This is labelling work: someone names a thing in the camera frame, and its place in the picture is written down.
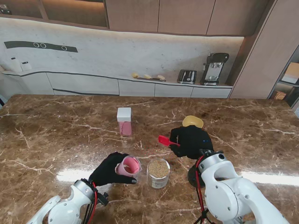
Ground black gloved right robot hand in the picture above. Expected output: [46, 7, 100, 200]
[168, 125, 215, 160]

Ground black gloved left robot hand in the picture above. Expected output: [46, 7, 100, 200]
[88, 151, 138, 187]

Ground pink plastic measuring cup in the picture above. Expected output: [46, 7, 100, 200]
[115, 154, 142, 176]

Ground yellow plastic bowl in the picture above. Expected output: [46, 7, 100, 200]
[182, 115, 204, 129]

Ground red plastic scoop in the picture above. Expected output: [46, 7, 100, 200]
[158, 135, 181, 147]

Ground black round jar lid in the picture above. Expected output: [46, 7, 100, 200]
[187, 166, 201, 187]

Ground clear grain jar with label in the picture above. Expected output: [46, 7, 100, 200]
[146, 158, 171, 189]

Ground clear airtight container white lid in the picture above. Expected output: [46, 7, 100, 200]
[116, 107, 133, 137]

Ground black silver toaster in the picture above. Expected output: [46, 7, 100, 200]
[177, 69, 197, 84]

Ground dark serving board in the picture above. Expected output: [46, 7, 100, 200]
[136, 77, 167, 83]

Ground black espresso machine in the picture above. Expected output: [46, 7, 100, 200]
[199, 52, 229, 86]

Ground white counter with drawers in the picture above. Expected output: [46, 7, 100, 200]
[0, 69, 234, 98]

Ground brown tall cabinet panel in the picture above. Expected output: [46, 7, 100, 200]
[228, 0, 299, 100]

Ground orange printed box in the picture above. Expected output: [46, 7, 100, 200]
[273, 90, 287, 101]

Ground beige cardboard box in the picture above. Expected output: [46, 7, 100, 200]
[281, 62, 299, 84]

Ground tall white bottle black cap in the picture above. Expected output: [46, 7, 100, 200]
[10, 57, 21, 72]

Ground red black left arm cables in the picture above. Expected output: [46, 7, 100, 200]
[81, 179, 110, 224]

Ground red black arm cables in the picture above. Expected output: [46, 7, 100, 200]
[192, 155, 213, 224]
[81, 179, 110, 224]

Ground red black right arm cables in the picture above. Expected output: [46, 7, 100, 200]
[192, 155, 213, 224]

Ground brown wooden wall cabinets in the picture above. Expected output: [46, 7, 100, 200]
[0, 0, 276, 37]

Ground black wall panel with rings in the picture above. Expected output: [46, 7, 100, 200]
[4, 41, 78, 54]

